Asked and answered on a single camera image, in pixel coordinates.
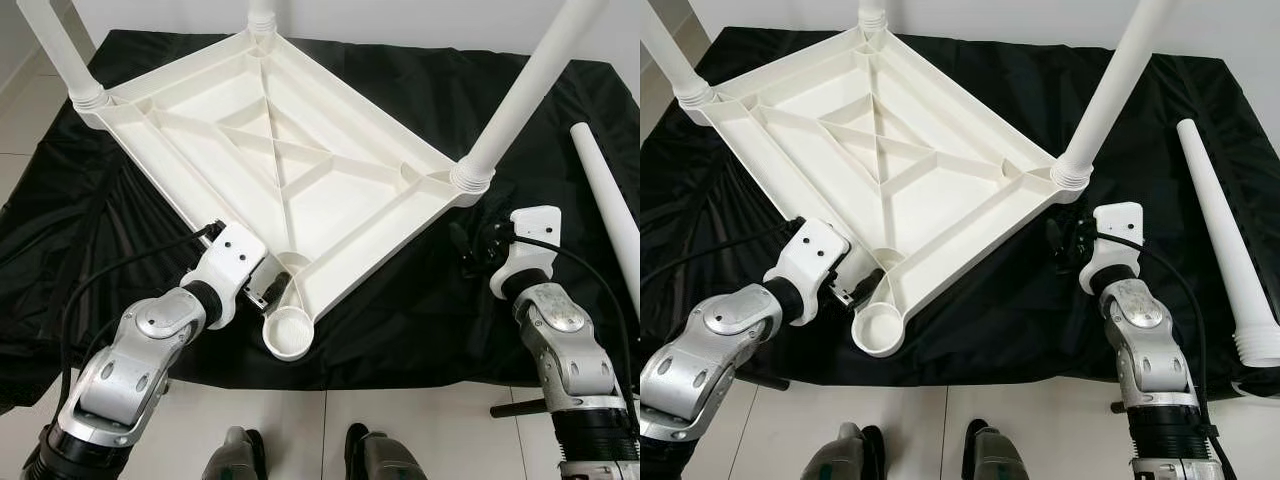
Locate grey robot right foot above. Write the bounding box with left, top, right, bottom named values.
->
left=961, top=419, right=1033, bottom=480
left=344, top=424, right=413, bottom=480

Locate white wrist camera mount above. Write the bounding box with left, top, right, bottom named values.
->
left=763, top=217, right=852, bottom=325
left=184, top=221, right=269, bottom=328
left=489, top=205, right=564, bottom=300
left=1079, top=201, right=1145, bottom=295

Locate grey robot left foot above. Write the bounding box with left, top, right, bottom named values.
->
left=799, top=421, right=888, bottom=480
left=202, top=426, right=268, bottom=480

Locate grey robot foot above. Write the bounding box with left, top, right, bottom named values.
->
left=799, top=421, right=888, bottom=480
left=344, top=424, right=413, bottom=480
left=202, top=426, right=268, bottom=480
left=961, top=419, right=1033, bottom=480

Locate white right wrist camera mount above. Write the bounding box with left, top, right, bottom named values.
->
left=1079, top=201, right=1145, bottom=295
left=489, top=205, right=564, bottom=300

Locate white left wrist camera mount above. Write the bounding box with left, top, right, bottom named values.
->
left=184, top=221, right=269, bottom=328
left=763, top=217, right=852, bottom=325

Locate white plastic table top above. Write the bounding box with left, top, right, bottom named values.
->
left=75, top=27, right=494, bottom=362
left=675, top=24, right=1093, bottom=359

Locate black cloth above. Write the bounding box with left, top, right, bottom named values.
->
left=0, top=28, right=641, bottom=416
left=640, top=25, right=1280, bottom=389

